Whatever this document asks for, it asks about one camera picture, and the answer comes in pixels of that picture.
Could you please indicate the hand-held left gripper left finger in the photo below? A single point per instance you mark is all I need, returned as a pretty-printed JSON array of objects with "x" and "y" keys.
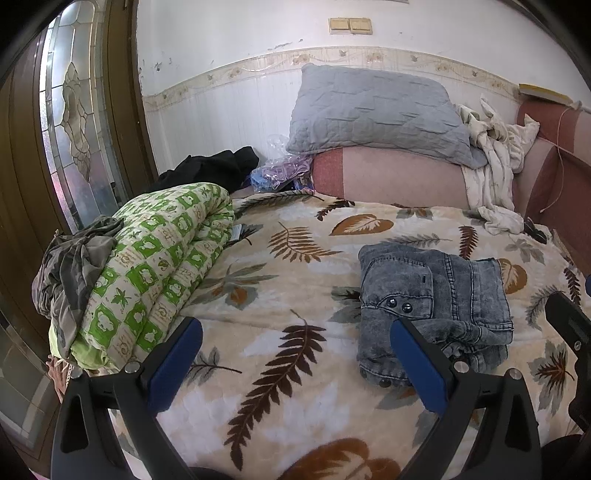
[{"x": 178, "y": 364}]

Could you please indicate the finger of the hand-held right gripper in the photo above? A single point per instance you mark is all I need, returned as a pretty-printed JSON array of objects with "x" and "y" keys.
[{"x": 568, "y": 323}]

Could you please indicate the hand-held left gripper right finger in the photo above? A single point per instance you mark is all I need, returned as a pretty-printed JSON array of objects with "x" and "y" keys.
[{"x": 420, "y": 364}]

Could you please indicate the grey-blue denim pants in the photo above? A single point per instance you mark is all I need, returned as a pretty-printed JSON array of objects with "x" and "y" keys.
[{"x": 415, "y": 277}]

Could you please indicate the green and white patterned quilt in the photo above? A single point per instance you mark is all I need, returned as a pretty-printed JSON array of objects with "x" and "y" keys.
[{"x": 152, "y": 258}]

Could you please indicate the pink sofa backrest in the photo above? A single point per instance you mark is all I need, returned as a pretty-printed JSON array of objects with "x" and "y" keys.
[{"x": 554, "y": 194}]

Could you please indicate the cream leaf-print blanket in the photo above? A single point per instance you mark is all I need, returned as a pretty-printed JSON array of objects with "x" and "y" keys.
[{"x": 286, "y": 286}]

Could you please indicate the small grey packet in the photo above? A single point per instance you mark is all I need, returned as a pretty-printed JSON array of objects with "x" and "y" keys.
[{"x": 238, "y": 232}]

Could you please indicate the grey camouflage clothing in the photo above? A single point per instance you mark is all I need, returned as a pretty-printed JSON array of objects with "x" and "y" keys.
[{"x": 69, "y": 267}]

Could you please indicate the white crumpled cloth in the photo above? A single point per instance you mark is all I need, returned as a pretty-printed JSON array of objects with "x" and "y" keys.
[{"x": 494, "y": 152}]

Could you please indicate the pink bolster cushion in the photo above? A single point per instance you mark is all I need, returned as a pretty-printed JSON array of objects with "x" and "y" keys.
[{"x": 392, "y": 175}]

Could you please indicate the black cloth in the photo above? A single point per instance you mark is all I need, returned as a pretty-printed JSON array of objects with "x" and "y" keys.
[{"x": 207, "y": 168}]

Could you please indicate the clear plastic bag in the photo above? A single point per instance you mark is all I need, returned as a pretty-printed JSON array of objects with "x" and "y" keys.
[
  {"x": 279, "y": 143},
  {"x": 281, "y": 173}
]

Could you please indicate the yellow book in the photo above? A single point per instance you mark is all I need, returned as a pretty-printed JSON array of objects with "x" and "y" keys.
[{"x": 545, "y": 92}]

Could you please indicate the grey quilted pillow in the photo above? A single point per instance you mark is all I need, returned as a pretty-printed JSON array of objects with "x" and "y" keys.
[{"x": 369, "y": 110}]

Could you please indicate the brown door with stained glass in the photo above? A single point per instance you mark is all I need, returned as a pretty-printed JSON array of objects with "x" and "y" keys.
[{"x": 27, "y": 138}]

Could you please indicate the beige wall switch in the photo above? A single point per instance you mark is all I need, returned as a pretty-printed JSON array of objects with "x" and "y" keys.
[
  {"x": 361, "y": 26},
  {"x": 339, "y": 25}
]

